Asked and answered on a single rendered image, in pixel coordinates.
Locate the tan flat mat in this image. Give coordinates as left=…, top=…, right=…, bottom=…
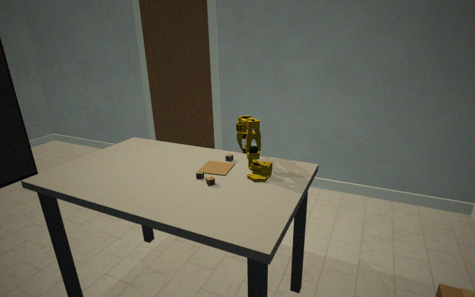
left=199, top=161, right=235, bottom=176

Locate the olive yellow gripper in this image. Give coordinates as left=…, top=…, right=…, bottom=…
left=237, top=131, right=247, bottom=150

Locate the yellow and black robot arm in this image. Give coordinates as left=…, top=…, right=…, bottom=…
left=236, top=116, right=272, bottom=183

